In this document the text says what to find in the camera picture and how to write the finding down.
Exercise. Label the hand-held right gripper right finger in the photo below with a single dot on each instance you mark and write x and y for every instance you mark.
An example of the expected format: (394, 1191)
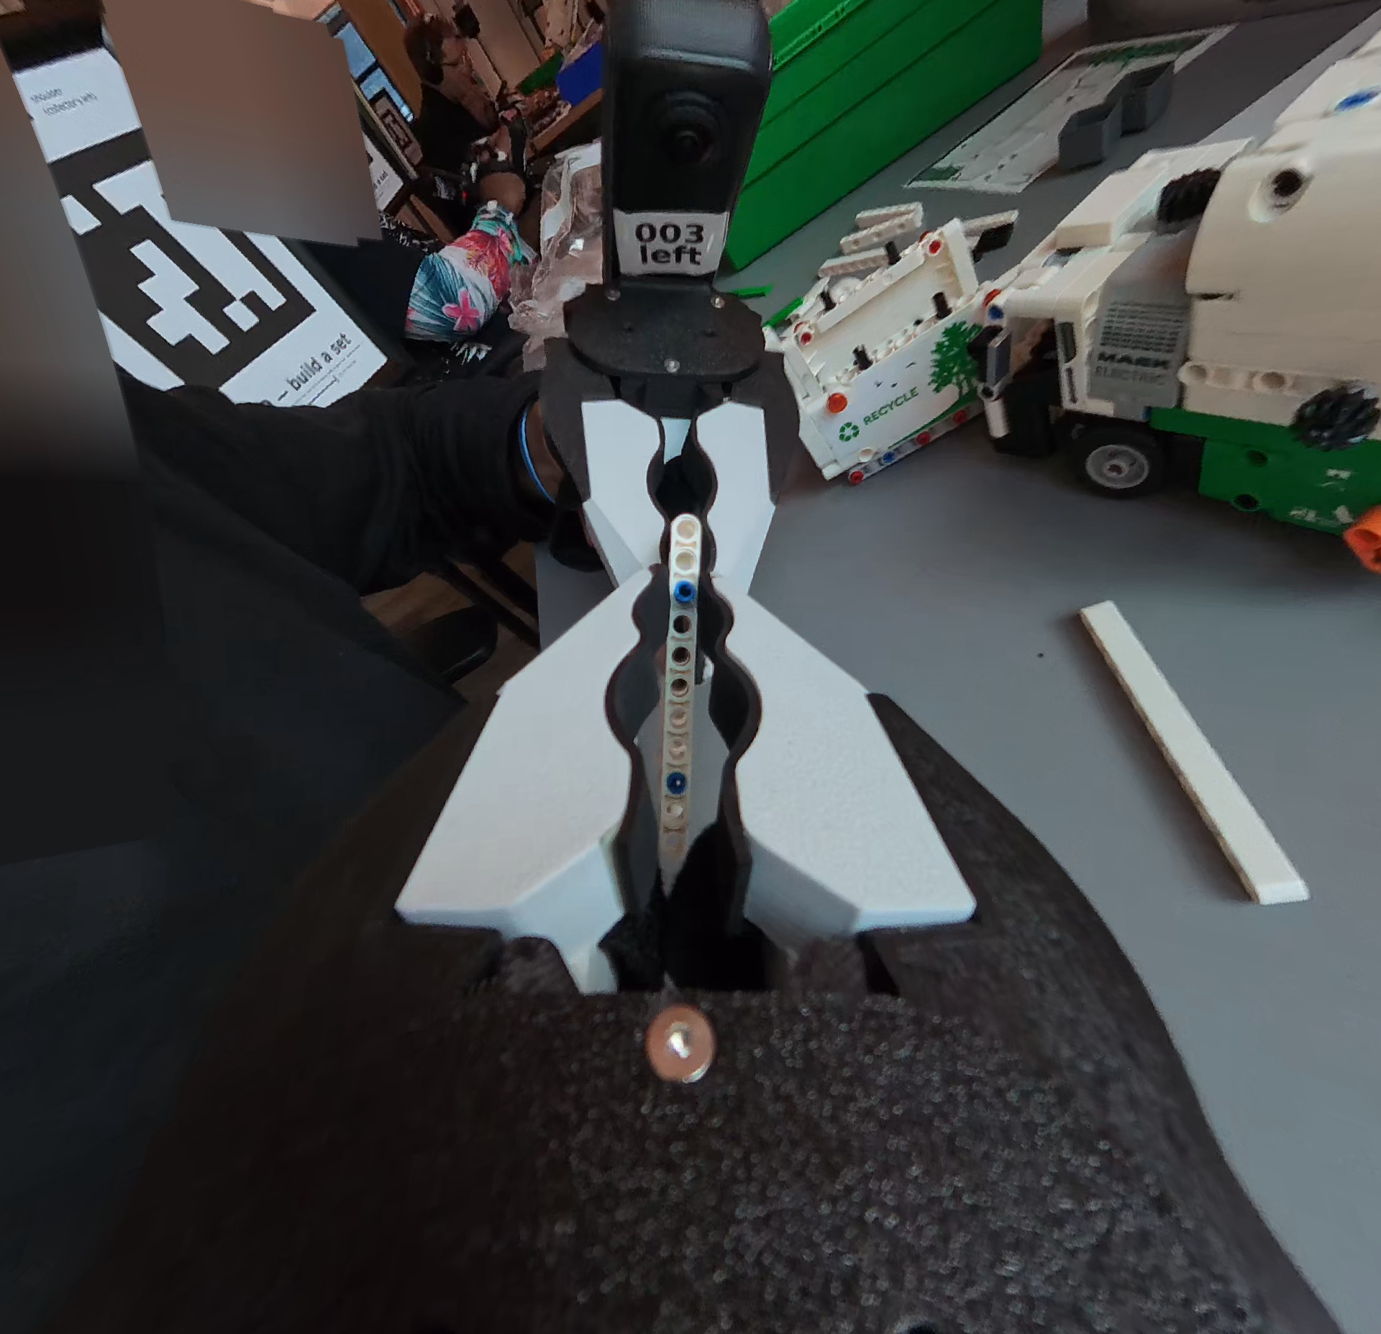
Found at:
(841, 816)

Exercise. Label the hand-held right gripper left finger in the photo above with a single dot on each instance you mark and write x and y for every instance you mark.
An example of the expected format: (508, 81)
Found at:
(517, 816)

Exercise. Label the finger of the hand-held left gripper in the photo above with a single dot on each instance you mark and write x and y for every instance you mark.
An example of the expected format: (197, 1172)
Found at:
(614, 470)
(744, 470)

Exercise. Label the long white lego beam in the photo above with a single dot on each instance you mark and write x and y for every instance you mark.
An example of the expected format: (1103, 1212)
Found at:
(679, 686)

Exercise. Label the person's left forearm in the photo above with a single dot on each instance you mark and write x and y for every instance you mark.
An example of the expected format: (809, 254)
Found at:
(324, 470)

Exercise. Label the white lego recycling container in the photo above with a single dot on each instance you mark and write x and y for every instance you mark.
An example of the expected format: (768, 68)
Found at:
(884, 384)

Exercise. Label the group of loose lego beams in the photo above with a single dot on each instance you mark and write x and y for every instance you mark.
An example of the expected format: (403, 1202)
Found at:
(895, 227)

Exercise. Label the flat white lego beam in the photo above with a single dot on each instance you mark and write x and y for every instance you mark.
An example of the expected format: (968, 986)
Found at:
(1186, 751)

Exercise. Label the white green lego truck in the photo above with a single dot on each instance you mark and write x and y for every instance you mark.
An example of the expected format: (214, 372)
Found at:
(1219, 308)

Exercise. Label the black office chair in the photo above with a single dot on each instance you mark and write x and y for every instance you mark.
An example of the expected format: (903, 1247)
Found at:
(452, 632)

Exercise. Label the green plastic bin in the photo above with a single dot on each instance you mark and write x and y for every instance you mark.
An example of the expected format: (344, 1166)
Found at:
(884, 92)

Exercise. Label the crumpled clear plastic bags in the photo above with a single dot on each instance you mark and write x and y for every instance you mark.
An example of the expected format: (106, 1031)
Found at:
(555, 254)

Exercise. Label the floral printed fabric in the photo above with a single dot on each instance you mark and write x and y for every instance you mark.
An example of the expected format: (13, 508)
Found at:
(463, 276)

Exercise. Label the green white printed sheet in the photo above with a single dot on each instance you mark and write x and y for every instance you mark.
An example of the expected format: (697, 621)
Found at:
(1025, 126)

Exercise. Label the person's black clothing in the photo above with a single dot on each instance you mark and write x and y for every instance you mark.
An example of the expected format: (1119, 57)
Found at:
(162, 708)

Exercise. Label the small grey plastic tray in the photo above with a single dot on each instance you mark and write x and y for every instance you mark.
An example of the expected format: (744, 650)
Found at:
(1089, 135)
(1146, 92)

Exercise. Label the black framed marker sign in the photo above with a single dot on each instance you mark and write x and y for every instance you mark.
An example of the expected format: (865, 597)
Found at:
(162, 297)

